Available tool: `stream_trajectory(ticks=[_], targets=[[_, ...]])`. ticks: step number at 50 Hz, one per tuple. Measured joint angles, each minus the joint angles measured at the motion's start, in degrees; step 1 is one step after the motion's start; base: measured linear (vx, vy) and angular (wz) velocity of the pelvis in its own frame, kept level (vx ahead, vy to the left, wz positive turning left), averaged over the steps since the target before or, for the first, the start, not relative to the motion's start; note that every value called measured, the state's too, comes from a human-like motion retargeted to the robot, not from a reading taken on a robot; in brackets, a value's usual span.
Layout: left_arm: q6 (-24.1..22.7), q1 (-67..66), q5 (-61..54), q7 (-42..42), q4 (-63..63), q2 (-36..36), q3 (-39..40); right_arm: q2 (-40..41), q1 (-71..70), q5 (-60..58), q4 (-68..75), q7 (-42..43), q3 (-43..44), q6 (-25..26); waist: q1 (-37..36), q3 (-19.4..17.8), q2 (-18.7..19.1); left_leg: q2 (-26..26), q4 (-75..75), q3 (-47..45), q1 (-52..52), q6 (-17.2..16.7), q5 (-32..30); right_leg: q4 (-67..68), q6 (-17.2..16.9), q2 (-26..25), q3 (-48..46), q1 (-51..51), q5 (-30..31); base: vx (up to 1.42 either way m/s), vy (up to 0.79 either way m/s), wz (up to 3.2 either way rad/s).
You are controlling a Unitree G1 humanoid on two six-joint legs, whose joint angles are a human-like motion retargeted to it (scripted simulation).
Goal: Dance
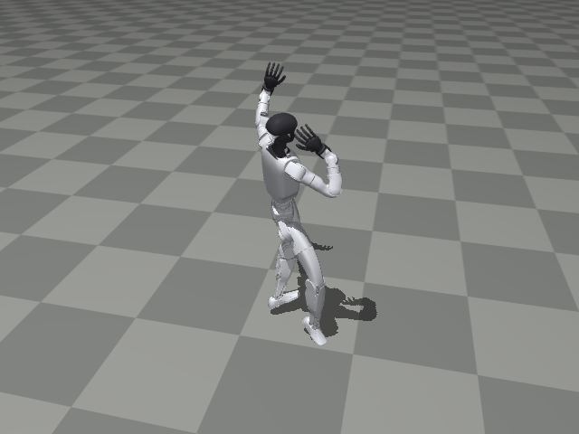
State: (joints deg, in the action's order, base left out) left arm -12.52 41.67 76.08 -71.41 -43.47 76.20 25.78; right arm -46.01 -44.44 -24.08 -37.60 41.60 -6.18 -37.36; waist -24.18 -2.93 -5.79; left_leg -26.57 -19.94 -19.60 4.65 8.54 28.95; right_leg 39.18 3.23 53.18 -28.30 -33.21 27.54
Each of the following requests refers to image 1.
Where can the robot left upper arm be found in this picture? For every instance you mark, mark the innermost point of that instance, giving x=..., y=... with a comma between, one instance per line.
x=263, y=134

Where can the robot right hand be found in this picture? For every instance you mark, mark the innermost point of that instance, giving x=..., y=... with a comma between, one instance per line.
x=312, y=144

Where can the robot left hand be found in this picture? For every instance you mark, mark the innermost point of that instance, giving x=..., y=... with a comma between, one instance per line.
x=271, y=81

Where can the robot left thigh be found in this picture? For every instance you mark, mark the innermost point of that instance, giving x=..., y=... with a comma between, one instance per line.
x=285, y=249

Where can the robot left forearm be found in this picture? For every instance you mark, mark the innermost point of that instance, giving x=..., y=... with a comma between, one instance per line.
x=263, y=106

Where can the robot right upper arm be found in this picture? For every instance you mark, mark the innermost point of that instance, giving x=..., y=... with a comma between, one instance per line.
x=301, y=174

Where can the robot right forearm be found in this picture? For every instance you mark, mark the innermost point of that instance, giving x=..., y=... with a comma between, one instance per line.
x=333, y=174

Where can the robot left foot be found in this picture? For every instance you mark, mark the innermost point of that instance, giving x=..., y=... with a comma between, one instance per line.
x=287, y=297

